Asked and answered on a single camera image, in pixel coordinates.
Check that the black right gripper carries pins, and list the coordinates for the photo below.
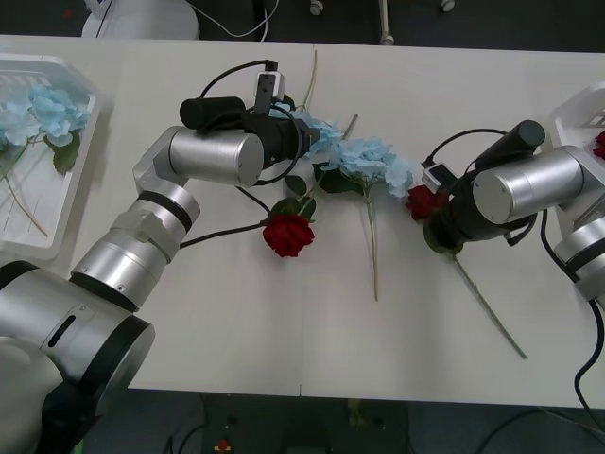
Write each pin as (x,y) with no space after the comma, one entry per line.
(454,222)

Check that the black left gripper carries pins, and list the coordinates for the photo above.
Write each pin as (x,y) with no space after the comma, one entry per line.
(283,142)

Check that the red rose green stem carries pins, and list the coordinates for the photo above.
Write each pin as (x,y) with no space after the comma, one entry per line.
(418,203)
(600,142)
(288,236)

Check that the pale blue flower green stem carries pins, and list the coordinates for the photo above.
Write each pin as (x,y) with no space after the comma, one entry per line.
(373,161)
(326,134)
(14,127)
(59,113)

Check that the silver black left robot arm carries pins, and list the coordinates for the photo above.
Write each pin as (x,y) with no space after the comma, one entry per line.
(212,156)

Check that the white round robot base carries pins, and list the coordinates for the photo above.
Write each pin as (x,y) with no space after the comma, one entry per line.
(142,21)

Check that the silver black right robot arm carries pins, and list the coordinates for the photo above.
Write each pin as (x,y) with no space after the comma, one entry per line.
(543,184)

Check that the white caster wheel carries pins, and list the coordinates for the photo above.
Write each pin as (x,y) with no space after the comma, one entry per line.
(446,4)
(315,5)

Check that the shallow white plastic box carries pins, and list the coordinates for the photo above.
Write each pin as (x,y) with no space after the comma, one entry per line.
(574,113)
(61,198)

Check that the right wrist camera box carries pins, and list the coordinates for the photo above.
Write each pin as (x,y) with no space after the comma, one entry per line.
(437,176)

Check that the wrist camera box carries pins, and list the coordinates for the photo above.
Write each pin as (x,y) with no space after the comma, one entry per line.
(437,176)
(271,84)

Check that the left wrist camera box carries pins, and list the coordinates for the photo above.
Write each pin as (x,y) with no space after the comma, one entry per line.
(271,84)

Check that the white frame leg with caster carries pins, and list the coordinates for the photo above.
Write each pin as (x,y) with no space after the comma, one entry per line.
(386,23)

